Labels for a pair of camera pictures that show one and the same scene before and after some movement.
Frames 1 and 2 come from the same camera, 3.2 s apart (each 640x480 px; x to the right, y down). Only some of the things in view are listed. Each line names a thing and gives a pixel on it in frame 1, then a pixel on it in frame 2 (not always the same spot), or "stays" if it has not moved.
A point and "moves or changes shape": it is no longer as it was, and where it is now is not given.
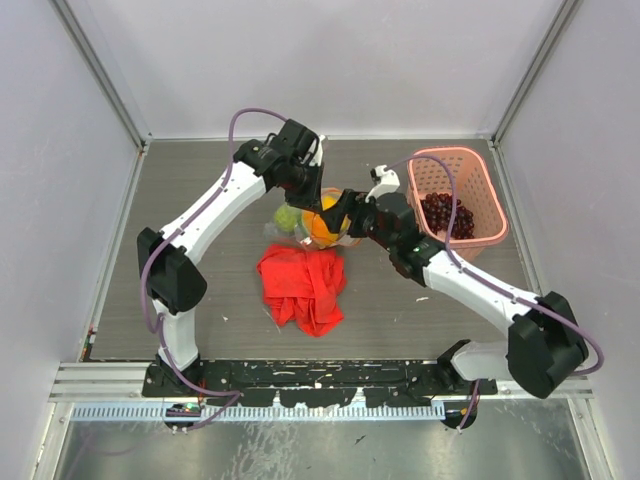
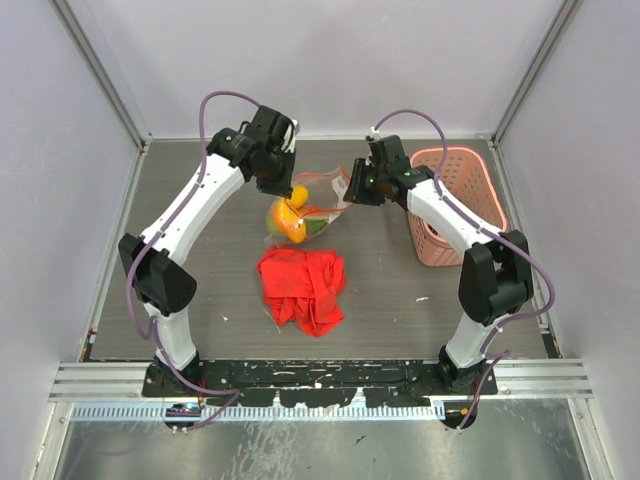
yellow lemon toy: x=328 y=201 moves or changes shape
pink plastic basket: x=476 y=192 stays
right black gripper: x=352 y=203 to x=356 y=191
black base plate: x=315 y=382 stays
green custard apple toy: x=286 y=218 to x=271 y=226
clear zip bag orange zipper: x=312 y=228 moves or changes shape
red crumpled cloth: x=303 y=288 stays
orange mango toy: x=316 y=225 to x=289 y=221
